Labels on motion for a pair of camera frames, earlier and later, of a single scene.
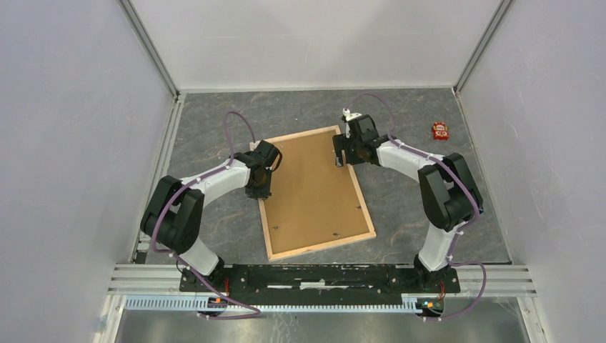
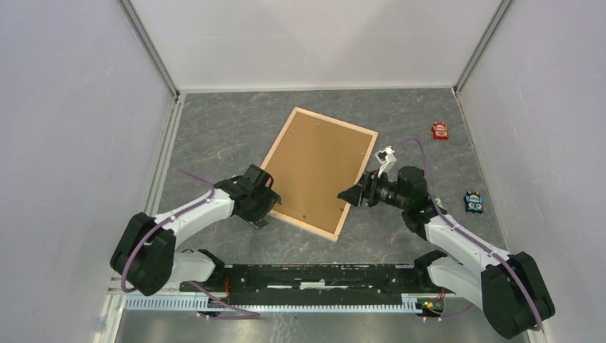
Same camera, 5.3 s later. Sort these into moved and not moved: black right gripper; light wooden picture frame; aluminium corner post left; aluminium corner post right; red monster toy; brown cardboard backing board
Moved: light wooden picture frame; brown cardboard backing board; black right gripper
Not moved: aluminium corner post left; aluminium corner post right; red monster toy
